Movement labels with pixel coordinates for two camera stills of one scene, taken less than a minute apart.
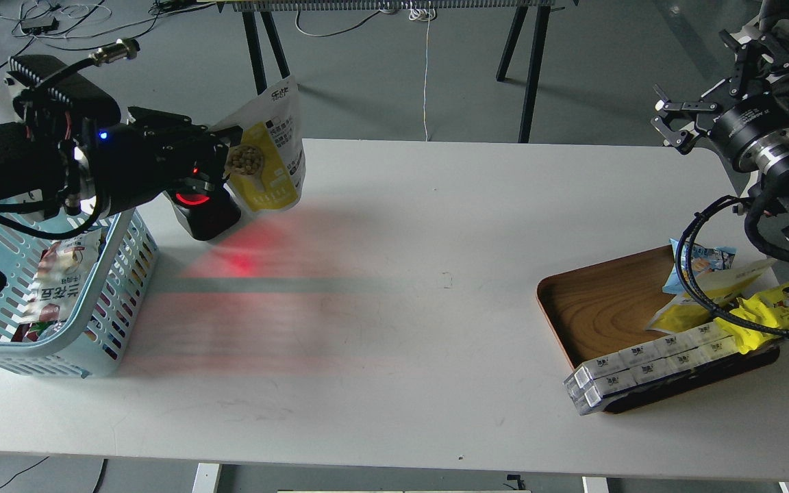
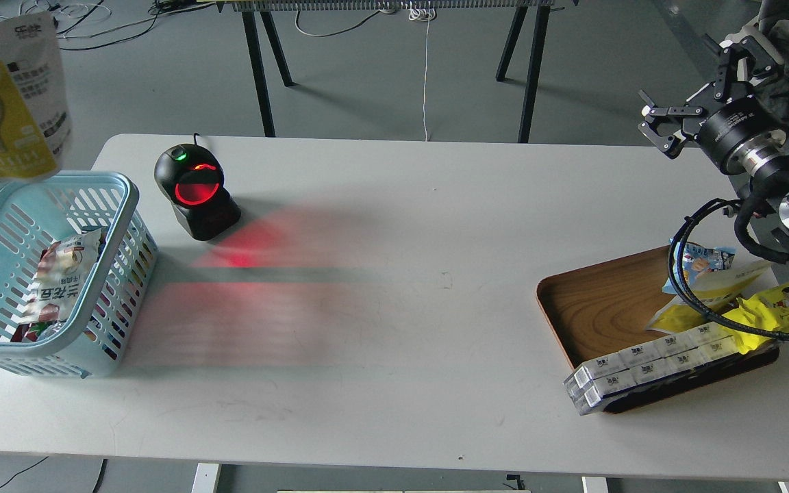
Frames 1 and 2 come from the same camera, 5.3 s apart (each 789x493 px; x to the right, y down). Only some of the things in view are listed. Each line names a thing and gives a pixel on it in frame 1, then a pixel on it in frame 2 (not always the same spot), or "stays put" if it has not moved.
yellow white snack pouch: [266, 165] → [13, 112]
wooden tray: [603, 307] stays put
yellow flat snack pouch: [685, 313] stays put
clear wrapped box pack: [587, 387] stays put
